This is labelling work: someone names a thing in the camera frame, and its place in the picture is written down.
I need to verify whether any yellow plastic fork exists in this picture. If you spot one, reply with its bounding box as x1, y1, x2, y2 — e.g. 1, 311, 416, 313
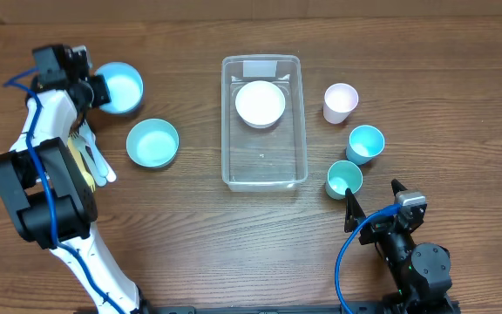
67, 137, 96, 192

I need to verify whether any light blue plastic fork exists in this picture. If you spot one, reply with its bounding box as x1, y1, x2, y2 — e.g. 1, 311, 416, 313
78, 120, 109, 177

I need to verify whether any teal plastic fork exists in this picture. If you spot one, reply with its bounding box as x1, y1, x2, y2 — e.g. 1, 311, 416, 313
70, 133, 107, 187

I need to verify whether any clear plastic container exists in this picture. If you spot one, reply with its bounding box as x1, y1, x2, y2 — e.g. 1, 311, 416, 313
221, 54, 308, 192

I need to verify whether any teal bowl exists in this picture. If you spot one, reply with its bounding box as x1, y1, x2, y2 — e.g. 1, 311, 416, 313
126, 119, 180, 168

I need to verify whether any light blue bowl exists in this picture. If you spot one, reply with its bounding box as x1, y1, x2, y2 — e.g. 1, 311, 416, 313
95, 62, 144, 115

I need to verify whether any teal green cup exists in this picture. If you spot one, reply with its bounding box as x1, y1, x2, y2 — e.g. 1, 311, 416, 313
325, 160, 363, 200

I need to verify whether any pink cup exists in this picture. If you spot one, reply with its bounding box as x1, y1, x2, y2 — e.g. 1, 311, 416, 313
323, 83, 359, 124

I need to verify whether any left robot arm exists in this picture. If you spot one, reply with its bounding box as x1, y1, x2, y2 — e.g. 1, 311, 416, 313
0, 65, 153, 313

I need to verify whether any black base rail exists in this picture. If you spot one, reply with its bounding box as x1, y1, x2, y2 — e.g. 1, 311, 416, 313
74, 300, 461, 314

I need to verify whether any right blue cable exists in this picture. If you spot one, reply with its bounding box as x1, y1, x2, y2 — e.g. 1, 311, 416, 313
334, 203, 403, 314

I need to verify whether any white bowl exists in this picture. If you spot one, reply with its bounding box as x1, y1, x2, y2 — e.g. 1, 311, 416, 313
234, 80, 286, 128

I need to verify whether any white plastic spoon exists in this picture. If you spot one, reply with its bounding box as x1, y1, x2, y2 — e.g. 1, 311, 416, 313
91, 133, 117, 182

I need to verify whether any light blue cup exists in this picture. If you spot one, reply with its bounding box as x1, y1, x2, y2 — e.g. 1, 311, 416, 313
346, 125, 385, 165

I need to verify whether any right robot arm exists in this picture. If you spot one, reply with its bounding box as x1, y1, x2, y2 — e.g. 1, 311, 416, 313
335, 179, 461, 314

